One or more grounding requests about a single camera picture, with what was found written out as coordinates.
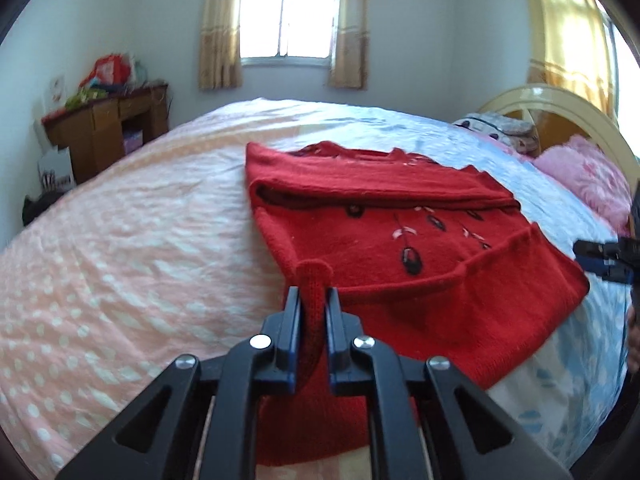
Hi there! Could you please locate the pink fluffy pillow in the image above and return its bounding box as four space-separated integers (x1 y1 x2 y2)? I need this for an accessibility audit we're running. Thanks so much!
535 135 633 236

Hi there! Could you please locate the brown wooden desk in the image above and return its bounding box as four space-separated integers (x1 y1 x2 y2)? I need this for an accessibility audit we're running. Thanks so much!
41 84 170 186

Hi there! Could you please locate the beige patterned curtain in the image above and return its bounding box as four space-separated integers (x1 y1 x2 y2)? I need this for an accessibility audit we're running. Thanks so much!
198 0 246 92
327 0 371 90

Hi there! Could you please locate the white wall paper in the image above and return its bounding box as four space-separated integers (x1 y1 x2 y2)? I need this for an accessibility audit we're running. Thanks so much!
48 75 67 110

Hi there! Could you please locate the bright side window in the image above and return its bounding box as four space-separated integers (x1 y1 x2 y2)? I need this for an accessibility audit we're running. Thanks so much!
595 0 640 161

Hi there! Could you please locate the red knitted sweater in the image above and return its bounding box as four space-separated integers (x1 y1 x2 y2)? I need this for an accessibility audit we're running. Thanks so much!
245 141 591 467

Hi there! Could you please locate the white printed pillow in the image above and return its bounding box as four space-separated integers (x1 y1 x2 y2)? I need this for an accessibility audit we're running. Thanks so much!
452 117 540 156

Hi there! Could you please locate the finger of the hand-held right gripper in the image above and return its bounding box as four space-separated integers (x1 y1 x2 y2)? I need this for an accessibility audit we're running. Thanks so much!
573 240 623 261
577 256 633 283

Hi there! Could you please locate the red bag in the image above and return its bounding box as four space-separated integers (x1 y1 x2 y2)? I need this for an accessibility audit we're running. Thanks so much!
80 54 133 88

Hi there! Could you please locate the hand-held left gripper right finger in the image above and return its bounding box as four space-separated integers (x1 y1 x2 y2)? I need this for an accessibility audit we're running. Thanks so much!
325 286 574 480

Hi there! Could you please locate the white paper shopping bag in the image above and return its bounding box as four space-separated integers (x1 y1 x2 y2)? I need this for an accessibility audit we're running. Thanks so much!
37 146 77 193

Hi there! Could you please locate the grey floral pillow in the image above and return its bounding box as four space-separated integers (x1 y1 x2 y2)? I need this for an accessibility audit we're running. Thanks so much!
479 112 532 134

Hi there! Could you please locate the bed with polka-dot sheet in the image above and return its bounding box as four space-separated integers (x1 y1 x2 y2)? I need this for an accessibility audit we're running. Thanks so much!
0 97 636 480

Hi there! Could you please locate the green items pile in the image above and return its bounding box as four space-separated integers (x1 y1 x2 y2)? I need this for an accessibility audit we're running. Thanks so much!
65 89 108 108

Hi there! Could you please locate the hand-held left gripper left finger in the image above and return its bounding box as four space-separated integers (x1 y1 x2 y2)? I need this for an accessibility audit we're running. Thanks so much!
55 285 302 480

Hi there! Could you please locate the yellow curtain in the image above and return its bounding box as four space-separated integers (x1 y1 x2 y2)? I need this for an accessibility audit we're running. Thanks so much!
522 0 621 121

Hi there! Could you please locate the sliding glass window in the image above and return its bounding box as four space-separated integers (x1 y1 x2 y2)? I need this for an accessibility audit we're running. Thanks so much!
240 0 346 68

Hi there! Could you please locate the cream wooden headboard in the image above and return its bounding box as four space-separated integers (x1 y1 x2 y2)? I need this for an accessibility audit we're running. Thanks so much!
477 84 640 196

